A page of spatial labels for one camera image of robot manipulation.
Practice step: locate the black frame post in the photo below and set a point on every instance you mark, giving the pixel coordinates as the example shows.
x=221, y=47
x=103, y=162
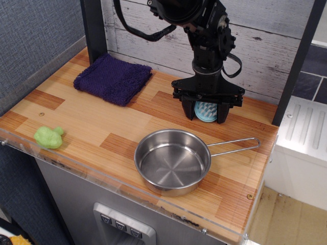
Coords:
x=94, y=28
x=302, y=51

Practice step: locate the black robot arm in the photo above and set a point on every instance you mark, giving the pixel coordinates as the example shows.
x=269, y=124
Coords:
x=207, y=26

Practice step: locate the light blue scalp brush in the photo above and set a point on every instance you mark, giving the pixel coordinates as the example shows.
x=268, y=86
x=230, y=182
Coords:
x=206, y=112

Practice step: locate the dispenser panel with buttons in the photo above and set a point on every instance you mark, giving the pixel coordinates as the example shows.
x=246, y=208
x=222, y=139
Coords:
x=120, y=227

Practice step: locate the yellow spiky toy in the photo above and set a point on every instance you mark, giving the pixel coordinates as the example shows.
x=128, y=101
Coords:
x=19, y=240

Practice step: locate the clear acrylic edge guard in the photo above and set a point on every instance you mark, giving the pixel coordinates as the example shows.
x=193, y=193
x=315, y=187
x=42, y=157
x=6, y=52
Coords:
x=182, y=215

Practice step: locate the stainless steel pan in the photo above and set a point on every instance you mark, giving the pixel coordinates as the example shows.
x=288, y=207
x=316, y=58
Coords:
x=172, y=162

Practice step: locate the green toy broccoli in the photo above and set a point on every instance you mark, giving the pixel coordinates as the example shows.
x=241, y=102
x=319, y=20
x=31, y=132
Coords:
x=49, y=138

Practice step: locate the black right frame post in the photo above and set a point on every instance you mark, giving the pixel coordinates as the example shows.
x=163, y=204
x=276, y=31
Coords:
x=302, y=51

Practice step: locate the black left frame post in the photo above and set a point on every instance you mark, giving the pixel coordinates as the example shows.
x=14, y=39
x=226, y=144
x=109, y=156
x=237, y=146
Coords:
x=94, y=28

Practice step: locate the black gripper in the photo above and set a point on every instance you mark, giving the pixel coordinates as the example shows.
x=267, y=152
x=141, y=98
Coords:
x=210, y=88

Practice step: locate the purple knitted cloth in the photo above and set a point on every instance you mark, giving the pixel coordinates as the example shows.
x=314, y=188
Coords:
x=113, y=80

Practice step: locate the grey toy fridge cabinet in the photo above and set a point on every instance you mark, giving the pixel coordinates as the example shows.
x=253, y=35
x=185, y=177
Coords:
x=76, y=199

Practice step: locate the white toy sink unit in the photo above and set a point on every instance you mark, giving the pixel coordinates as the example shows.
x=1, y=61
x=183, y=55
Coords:
x=297, y=166

